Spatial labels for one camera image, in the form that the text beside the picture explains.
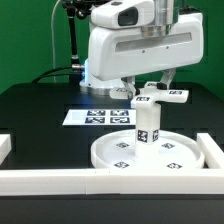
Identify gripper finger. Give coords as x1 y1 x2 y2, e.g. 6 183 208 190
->
157 68 176 90
122 76 136 99

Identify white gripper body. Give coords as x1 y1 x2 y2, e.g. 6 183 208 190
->
88 13 204 81

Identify white cross-shaped table base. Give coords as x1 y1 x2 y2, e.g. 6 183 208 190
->
109 82 189 109

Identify white round table top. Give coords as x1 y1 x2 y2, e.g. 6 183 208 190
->
91 129 205 171

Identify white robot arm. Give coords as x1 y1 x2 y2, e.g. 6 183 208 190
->
80 0 204 97

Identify white marker sheet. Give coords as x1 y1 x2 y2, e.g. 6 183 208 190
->
63 109 136 126

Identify white U-shaped fence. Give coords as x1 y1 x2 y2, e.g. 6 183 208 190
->
0 133 224 196

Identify black cable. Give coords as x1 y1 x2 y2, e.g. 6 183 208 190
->
31 65 75 84

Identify grey cable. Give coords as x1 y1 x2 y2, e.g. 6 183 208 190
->
50 0 63 84

